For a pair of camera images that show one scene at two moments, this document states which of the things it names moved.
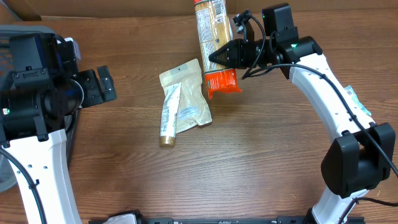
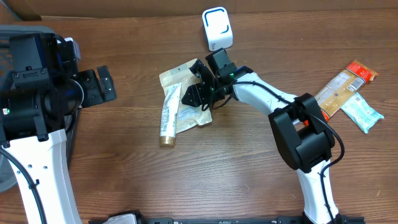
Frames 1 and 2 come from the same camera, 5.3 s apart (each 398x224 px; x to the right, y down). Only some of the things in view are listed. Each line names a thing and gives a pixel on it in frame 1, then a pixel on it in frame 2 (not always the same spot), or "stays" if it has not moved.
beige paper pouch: [193, 107] stays
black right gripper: [239, 53] -> [207, 83]
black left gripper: [93, 88] stays
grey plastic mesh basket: [8, 32] stays
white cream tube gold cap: [169, 116] stays
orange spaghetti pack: [214, 33] -> [334, 96]
